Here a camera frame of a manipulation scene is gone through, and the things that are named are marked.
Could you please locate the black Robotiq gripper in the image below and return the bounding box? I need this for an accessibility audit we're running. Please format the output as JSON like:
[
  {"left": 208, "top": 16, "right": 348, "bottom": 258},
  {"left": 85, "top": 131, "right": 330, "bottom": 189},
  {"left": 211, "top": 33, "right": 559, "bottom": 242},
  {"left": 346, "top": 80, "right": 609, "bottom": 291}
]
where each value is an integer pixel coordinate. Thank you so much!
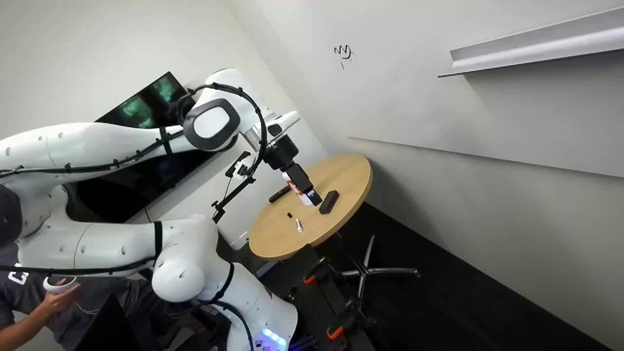
[{"left": 264, "top": 133, "right": 326, "bottom": 209}]

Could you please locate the white ring VR controller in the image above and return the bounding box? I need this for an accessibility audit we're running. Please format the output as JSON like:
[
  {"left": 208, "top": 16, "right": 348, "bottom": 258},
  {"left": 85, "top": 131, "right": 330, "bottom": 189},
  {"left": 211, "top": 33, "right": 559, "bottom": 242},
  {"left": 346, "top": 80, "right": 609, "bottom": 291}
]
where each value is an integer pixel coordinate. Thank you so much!
[{"left": 42, "top": 275, "right": 79, "bottom": 295}]

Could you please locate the person's right forearm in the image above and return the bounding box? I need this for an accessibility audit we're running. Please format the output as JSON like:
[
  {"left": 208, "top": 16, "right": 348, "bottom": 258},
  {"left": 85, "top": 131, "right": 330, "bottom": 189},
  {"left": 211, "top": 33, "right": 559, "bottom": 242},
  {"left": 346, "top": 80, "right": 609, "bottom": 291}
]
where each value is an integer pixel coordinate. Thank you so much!
[{"left": 0, "top": 305, "right": 53, "bottom": 351}]

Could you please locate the black whiteboard eraser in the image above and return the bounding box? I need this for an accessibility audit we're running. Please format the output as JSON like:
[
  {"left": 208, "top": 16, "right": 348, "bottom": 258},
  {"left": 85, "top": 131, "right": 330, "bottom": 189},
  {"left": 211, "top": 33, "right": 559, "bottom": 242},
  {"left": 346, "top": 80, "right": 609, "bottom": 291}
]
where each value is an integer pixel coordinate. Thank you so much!
[{"left": 319, "top": 189, "right": 342, "bottom": 217}]

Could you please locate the large white whiteboard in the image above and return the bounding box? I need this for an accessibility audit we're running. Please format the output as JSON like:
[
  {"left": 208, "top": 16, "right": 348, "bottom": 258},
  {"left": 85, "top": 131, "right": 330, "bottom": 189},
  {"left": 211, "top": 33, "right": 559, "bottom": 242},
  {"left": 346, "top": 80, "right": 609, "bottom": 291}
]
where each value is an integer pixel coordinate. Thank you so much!
[{"left": 252, "top": 0, "right": 624, "bottom": 182}]

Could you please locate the person's right hand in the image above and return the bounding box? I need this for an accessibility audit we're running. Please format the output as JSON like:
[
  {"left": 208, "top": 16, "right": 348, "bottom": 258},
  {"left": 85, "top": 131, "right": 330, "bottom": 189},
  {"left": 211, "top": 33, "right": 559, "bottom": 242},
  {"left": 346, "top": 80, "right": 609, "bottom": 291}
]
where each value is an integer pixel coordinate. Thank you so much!
[{"left": 38, "top": 283, "right": 85, "bottom": 318}]

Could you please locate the white water bottle black lid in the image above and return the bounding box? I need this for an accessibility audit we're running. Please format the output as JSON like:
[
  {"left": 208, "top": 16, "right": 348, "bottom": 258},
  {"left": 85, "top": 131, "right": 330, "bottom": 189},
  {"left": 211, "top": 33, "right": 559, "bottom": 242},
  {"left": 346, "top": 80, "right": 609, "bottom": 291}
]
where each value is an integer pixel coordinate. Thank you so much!
[{"left": 287, "top": 180, "right": 323, "bottom": 209}]

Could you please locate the orange black bar clamp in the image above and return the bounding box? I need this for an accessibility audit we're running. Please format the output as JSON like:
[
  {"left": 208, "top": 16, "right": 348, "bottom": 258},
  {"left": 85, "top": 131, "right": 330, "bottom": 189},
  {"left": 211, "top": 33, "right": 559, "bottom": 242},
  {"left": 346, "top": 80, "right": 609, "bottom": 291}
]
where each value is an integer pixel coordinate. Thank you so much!
[
  {"left": 325, "top": 310, "right": 360, "bottom": 344},
  {"left": 301, "top": 256, "right": 330, "bottom": 289}
]

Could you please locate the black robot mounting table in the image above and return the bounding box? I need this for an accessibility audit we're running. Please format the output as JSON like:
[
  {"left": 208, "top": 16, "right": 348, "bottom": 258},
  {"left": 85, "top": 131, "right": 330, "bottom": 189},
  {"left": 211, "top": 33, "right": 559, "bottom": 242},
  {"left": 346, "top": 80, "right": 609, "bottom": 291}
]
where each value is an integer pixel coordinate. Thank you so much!
[{"left": 256, "top": 242, "right": 383, "bottom": 351}]

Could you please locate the silver star table base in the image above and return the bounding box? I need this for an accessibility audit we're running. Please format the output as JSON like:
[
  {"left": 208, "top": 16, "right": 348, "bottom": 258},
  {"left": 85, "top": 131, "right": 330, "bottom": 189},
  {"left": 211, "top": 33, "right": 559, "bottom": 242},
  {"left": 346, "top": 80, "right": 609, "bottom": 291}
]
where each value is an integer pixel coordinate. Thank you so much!
[{"left": 338, "top": 232, "right": 424, "bottom": 303}]

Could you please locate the black monitor screen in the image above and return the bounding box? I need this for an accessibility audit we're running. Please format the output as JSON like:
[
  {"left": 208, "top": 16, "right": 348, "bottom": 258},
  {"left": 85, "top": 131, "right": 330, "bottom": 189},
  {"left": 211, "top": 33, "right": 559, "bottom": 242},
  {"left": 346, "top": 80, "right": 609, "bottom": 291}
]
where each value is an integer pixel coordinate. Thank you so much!
[{"left": 65, "top": 71, "right": 221, "bottom": 227}]

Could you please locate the black stereo camera bar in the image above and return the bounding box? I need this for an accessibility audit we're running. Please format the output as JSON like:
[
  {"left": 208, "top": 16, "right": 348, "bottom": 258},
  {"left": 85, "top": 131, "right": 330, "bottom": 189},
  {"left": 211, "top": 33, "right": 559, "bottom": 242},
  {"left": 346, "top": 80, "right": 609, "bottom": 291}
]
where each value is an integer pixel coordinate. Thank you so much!
[{"left": 268, "top": 184, "right": 293, "bottom": 205}]

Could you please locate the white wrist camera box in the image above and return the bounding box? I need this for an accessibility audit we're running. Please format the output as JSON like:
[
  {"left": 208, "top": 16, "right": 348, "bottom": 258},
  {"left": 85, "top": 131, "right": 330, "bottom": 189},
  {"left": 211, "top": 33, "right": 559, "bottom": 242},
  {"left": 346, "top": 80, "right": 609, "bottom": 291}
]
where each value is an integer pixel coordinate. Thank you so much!
[{"left": 272, "top": 110, "right": 305, "bottom": 137}]

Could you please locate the black camera on stand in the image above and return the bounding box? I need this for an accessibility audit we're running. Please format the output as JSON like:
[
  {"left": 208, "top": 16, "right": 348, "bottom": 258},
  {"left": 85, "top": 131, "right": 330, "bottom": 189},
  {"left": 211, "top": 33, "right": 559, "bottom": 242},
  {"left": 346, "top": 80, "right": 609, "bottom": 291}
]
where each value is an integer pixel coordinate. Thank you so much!
[{"left": 209, "top": 150, "right": 260, "bottom": 227}]

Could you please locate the white wall shelf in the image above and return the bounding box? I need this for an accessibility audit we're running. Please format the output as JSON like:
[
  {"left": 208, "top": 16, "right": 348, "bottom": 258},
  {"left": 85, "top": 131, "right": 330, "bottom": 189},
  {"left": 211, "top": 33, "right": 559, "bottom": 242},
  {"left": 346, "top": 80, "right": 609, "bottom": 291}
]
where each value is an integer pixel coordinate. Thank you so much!
[{"left": 438, "top": 6, "right": 624, "bottom": 80}]

